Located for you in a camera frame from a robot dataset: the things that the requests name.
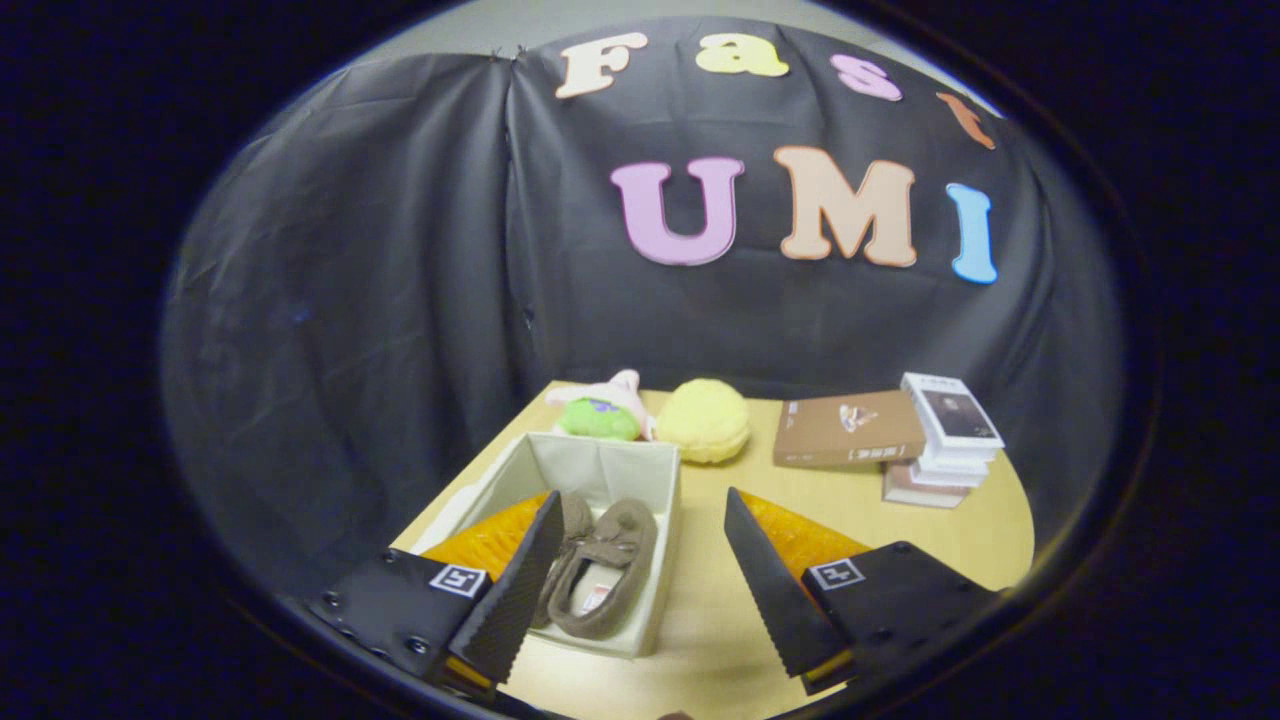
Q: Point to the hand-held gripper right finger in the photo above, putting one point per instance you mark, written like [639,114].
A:
[770,590]

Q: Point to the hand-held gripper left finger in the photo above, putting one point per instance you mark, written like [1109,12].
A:
[520,590]

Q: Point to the brown fuzzy shoe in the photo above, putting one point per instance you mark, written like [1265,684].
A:
[576,520]
[625,540]

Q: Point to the beige fabric storage box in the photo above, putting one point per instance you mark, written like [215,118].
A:
[610,470]

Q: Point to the brown cover book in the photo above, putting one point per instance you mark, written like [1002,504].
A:
[845,428]

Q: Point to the pale pink book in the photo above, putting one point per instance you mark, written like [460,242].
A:
[920,490]

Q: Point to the yellow plush toy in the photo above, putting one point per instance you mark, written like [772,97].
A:
[703,420]

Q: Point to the pink and green plush toy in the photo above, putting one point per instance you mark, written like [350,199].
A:
[600,415]

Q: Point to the white book with dark cover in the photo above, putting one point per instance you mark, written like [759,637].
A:
[955,410]

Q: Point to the black backdrop cloth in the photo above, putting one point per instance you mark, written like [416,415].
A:
[380,300]

